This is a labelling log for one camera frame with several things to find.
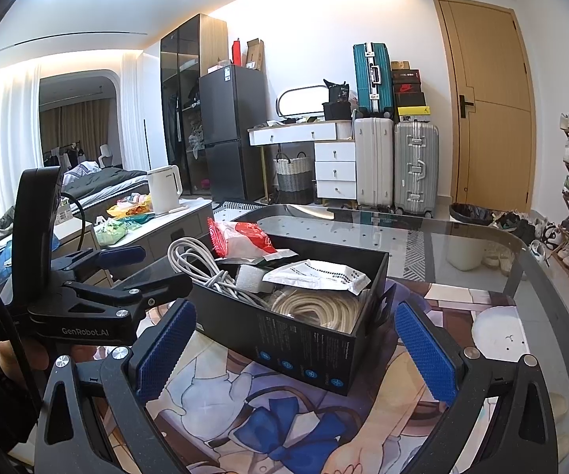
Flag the white electric kettle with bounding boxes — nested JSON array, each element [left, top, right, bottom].
[[146, 167, 184, 213]]

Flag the brown cardboard box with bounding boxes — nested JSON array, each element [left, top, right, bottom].
[[245, 38, 266, 72]]

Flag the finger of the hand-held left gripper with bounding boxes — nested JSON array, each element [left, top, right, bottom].
[[51, 246, 147, 277], [64, 276, 194, 317]]

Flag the wooden door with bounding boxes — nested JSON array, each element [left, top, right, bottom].
[[431, 0, 537, 213]]

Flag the bed with dark duvet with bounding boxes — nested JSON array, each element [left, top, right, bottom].
[[42, 165, 149, 208]]

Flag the black cardboard box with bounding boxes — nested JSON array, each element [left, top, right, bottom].
[[186, 227, 398, 397]]

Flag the black white patterned rug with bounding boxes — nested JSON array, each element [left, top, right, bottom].
[[213, 199, 270, 211]]

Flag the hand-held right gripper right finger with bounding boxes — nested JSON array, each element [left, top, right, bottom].
[[394, 302, 559, 474]]

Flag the woven laundry basket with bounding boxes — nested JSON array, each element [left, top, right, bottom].
[[275, 152, 314, 193]]

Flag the red white plastic packet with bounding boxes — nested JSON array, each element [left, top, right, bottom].
[[207, 217, 299, 268]]

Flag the person's left hand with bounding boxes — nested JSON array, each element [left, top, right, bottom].
[[0, 338, 51, 372]]

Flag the black bag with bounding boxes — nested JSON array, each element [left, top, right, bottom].
[[321, 78, 353, 122]]

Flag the group of loose shoes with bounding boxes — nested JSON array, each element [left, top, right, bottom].
[[482, 210, 567, 277]]

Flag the white trash bin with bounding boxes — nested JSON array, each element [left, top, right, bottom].
[[450, 202, 495, 272]]

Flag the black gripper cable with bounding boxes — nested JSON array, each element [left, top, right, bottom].
[[58, 192, 88, 258], [0, 256, 38, 396]]

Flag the silver suitcase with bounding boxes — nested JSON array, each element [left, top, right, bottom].
[[393, 121, 440, 217]]

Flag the dark grey refrigerator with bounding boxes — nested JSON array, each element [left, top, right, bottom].
[[198, 64, 268, 203]]

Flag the white dresser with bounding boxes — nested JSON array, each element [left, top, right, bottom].
[[247, 121, 357, 201]]

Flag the oval mirror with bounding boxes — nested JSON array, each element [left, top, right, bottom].
[[275, 85, 330, 118]]

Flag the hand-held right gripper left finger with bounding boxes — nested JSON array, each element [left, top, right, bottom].
[[32, 299, 201, 474]]

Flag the white yellow shoe box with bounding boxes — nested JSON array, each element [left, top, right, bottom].
[[397, 106, 433, 124]]

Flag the white charging cable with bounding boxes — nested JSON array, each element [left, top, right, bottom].
[[167, 237, 266, 307]]

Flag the glass door wardrobe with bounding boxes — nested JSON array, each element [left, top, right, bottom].
[[159, 13, 229, 198]]

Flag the white rope coil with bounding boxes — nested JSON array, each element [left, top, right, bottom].
[[267, 289, 364, 331]]

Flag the white curtain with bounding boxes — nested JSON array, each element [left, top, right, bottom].
[[0, 56, 43, 238]]

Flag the white printed sachet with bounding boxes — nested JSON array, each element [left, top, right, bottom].
[[264, 259, 371, 297]]

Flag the colourful snack packets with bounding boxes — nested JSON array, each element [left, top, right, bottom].
[[94, 192, 154, 248]]

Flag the teal suitcase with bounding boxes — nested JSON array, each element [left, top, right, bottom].
[[352, 42, 395, 120]]

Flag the white suitcase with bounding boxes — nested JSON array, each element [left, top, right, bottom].
[[352, 117, 395, 211]]

